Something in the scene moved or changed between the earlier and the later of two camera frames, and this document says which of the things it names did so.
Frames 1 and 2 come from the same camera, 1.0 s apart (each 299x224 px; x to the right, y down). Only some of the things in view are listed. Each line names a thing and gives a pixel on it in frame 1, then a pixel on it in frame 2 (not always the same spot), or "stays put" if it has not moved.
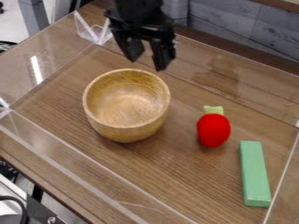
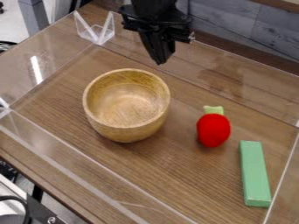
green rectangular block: x=256 y=195 stays put
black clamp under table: x=37 y=213 stays put
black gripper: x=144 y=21 → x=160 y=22
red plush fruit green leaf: x=212 y=127 stays put
